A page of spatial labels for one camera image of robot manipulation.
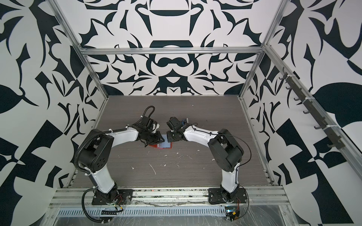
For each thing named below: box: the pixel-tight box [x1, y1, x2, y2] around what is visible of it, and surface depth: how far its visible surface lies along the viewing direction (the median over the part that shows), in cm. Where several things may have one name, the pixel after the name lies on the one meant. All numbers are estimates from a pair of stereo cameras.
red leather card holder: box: [148, 138, 173, 149], surface depth 94 cm
